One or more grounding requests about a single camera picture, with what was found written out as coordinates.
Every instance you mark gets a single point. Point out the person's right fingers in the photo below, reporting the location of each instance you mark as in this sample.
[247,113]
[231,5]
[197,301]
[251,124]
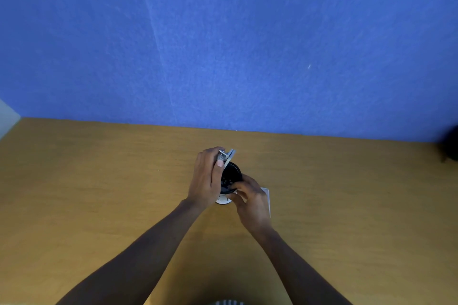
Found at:
[240,186]

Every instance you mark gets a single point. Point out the black object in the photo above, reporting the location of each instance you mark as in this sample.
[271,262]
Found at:
[451,145]

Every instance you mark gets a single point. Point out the person's left thumb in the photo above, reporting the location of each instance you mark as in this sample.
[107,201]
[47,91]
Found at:
[217,176]

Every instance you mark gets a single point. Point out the person's left hand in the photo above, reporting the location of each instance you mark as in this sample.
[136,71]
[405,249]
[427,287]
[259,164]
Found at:
[203,179]

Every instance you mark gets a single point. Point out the white flat card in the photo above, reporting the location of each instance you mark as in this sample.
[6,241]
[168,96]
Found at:
[267,198]

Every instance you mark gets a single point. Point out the grey striped garment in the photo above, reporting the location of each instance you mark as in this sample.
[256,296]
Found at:
[229,302]

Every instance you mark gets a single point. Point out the person's right hand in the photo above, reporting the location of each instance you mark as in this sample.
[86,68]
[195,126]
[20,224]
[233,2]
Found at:
[254,204]

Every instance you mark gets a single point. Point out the white bracket with metal screw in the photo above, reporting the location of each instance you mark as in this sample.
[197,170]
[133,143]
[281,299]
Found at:
[229,155]

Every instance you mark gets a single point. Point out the black-faced white round device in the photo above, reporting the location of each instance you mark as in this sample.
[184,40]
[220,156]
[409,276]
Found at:
[232,172]

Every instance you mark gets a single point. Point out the person's left forearm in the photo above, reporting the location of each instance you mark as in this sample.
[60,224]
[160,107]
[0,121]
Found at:
[143,262]

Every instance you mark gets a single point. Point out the person's right forearm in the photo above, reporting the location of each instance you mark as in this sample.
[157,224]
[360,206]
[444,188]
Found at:
[297,272]

